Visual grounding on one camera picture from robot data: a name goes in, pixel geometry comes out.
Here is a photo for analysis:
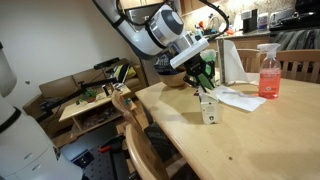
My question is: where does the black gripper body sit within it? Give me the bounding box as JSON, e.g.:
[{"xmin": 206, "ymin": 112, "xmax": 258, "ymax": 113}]
[{"xmin": 184, "ymin": 54, "xmax": 204, "ymax": 87}]

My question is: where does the small white patterned carton box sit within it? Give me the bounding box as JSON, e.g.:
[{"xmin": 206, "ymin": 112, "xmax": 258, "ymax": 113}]
[{"xmin": 198, "ymin": 88, "xmax": 219, "ymax": 124}]

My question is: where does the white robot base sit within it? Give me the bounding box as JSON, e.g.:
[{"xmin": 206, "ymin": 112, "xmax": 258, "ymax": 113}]
[{"xmin": 0, "ymin": 44, "xmax": 83, "ymax": 180}]

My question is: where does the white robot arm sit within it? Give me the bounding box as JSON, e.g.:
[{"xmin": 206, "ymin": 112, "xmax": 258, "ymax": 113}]
[{"xmin": 92, "ymin": 0, "xmax": 215, "ymax": 90}]

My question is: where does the green plastic bag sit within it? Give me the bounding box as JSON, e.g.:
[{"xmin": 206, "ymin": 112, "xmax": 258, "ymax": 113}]
[{"xmin": 200, "ymin": 49, "xmax": 216, "ymax": 86}]

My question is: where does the wooden bowl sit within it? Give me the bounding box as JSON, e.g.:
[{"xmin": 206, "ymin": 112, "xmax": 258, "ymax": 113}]
[{"xmin": 159, "ymin": 71, "xmax": 186, "ymax": 87}]

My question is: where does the white paper towel roll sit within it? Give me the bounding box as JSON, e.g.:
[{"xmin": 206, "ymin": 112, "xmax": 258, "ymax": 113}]
[{"xmin": 217, "ymin": 39, "xmax": 260, "ymax": 85}]

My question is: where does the blue chips bag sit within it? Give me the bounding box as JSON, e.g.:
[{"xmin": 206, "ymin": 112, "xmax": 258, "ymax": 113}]
[{"xmin": 154, "ymin": 48, "xmax": 178, "ymax": 75}]

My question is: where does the white paper towel sheet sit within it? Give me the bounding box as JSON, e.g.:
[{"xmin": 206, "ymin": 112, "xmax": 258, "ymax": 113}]
[{"xmin": 213, "ymin": 86, "xmax": 266, "ymax": 112}]

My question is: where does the pink liquid spray bottle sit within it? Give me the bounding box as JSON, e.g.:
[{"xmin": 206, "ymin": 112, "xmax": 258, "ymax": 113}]
[{"xmin": 257, "ymin": 43, "xmax": 281, "ymax": 99}]

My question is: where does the black coffee maker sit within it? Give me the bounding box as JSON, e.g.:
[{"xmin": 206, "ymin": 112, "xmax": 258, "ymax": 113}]
[{"xmin": 241, "ymin": 9, "xmax": 257, "ymax": 33}]

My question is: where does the wooden chair behind table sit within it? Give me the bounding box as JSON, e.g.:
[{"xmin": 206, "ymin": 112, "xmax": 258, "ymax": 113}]
[{"xmin": 237, "ymin": 49, "xmax": 320, "ymax": 84}]

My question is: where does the black stove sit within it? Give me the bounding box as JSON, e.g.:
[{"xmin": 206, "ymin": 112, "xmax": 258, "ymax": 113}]
[{"xmin": 269, "ymin": 0, "xmax": 320, "ymax": 31}]

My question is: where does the wooden coffee table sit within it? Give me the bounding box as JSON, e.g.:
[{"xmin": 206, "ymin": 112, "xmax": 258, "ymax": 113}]
[{"xmin": 58, "ymin": 85, "xmax": 133, "ymax": 141}]

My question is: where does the brown sofa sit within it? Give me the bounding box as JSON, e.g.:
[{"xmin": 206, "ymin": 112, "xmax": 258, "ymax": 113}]
[{"xmin": 23, "ymin": 58, "xmax": 146, "ymax": 138}]

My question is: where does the black camera on boom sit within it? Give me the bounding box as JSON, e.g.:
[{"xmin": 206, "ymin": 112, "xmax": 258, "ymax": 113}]
[{"xmin": 36, "ymin": 58, "xmax": 120, "ymax": 123}]

